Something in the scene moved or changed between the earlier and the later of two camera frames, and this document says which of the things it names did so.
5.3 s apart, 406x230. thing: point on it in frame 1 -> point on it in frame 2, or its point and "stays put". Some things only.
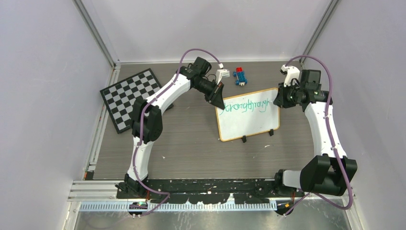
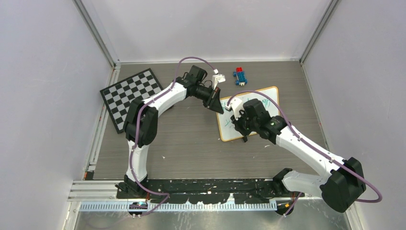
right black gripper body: x=289 y=95 -> x=245 y=125
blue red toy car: x=240 y=74 stays put
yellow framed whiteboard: x=248 y=114 stays put
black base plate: x=200 y=190 stays put
